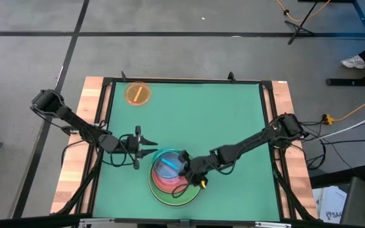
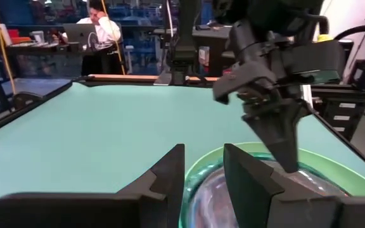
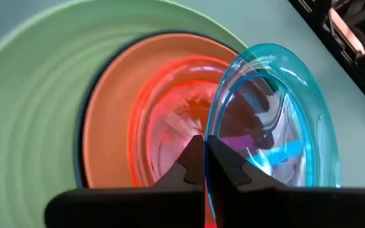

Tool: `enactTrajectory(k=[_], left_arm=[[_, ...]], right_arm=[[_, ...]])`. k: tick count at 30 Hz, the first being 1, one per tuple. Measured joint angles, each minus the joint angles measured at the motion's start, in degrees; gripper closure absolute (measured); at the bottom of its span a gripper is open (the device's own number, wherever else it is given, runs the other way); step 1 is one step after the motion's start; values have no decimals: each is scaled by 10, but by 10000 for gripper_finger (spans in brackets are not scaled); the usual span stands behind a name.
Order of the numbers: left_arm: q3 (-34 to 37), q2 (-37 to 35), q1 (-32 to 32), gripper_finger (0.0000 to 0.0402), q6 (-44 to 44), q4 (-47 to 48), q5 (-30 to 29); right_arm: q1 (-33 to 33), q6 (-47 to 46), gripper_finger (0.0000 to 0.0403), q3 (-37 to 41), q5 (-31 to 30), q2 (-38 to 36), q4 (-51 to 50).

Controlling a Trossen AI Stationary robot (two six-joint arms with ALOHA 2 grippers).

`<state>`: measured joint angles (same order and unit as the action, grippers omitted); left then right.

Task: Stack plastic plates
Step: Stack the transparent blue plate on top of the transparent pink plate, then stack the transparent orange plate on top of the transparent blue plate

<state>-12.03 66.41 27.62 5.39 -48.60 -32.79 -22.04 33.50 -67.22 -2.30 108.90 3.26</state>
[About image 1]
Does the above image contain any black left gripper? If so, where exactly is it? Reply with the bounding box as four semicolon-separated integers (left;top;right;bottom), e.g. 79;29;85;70
124;125;159;170

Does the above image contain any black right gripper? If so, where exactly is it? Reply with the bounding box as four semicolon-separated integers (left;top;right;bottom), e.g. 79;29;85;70
177;149;211;182

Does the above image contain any small clear blue plate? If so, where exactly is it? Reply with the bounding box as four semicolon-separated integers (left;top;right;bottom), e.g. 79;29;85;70
153;149;186;180

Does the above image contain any large salmon orange plate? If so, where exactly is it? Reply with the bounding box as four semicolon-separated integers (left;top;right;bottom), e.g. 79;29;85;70
151;167;190;194

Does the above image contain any small clear orange plate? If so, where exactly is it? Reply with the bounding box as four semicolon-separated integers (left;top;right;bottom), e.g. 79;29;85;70
124;80;153;107

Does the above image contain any white printed box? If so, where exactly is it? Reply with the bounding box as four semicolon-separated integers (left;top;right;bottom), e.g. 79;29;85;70
311;185;349;225

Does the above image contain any black tripod stand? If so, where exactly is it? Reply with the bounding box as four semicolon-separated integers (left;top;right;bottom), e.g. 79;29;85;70
284;0;320;46

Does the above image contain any person's white shoe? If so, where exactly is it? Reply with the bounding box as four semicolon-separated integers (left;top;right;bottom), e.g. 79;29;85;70
340;54;365;70

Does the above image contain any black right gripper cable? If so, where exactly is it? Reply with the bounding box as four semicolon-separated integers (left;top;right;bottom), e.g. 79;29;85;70
170;180;190;200

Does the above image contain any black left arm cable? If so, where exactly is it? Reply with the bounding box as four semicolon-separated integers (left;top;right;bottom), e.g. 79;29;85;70
101;132;139;168

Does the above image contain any white cable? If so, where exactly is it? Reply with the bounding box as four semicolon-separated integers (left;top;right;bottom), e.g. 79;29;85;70
309;107;365;143

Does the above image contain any orange extension cable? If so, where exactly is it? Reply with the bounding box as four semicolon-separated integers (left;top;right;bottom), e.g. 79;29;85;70
274;0;332;23
321;91;365;126

